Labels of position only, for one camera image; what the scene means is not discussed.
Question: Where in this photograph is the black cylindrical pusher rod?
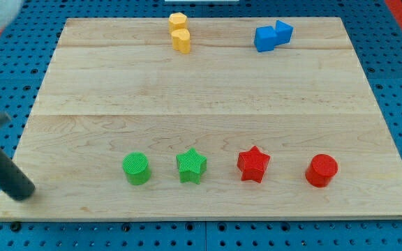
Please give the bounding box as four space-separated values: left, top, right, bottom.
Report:
0 148 36 201

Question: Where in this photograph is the blue cube block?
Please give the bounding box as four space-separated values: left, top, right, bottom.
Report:
254 26 277 52

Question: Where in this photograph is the blue triangle block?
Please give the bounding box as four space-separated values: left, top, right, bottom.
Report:
275 20 294 45

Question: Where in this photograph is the green cylinder block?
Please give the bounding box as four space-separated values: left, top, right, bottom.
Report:
122 152 151 185

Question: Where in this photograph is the green star block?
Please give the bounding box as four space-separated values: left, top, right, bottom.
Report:
176 148 207 185

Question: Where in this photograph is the yellow heart block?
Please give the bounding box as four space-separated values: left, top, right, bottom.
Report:
170 29 191 54

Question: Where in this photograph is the yellow hexagon block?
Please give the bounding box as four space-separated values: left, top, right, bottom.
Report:
168 13 188 33

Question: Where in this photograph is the wooden board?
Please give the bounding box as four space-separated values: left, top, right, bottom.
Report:
0 17 402 222

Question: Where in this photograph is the red star block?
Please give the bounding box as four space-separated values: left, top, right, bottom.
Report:
237 146 271 183

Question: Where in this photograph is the red cylinder block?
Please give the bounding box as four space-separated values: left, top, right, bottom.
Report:
305 153 338 188

